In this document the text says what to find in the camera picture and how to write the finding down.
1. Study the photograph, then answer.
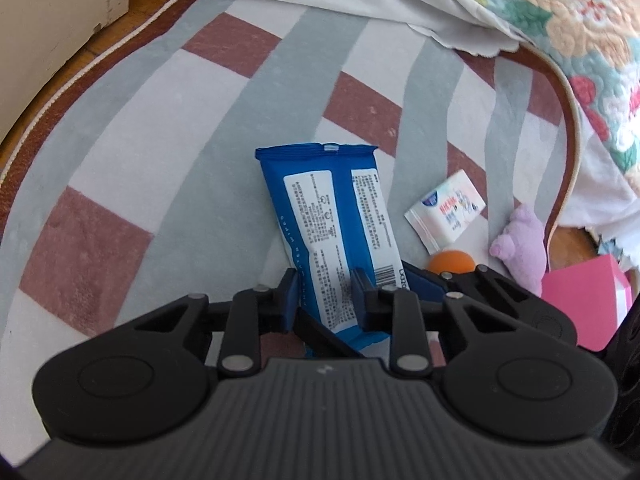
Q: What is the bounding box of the floral quilted bedspread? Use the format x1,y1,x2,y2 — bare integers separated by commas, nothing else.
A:
407,0,640,191

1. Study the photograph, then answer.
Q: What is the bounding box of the pink cardboard box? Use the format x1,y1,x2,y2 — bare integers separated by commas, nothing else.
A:
541,254,635,352

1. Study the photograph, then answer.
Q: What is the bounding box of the white tissue pack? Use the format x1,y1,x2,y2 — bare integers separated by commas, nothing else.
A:
404,170,487,256

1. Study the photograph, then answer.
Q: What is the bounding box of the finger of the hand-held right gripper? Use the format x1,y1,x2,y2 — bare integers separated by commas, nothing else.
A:
402,260,538,322
292,310,369,359

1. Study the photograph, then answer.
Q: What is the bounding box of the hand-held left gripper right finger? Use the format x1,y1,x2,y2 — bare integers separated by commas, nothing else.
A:
351,268,521,377

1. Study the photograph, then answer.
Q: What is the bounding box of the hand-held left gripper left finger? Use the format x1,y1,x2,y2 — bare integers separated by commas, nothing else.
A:
132,268,301,378

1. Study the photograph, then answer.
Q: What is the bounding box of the striped checked rug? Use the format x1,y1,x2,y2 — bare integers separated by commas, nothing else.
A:
0,0,601,361

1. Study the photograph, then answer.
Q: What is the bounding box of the blue wet wipes pack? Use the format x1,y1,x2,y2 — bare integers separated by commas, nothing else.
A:
255,143,412,358

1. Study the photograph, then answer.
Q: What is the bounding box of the purple plush toy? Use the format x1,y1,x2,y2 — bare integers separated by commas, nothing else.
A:
489,203,548,297

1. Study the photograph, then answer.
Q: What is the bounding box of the orange makeup sponge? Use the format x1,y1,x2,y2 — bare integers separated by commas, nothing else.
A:
427,249,476,275

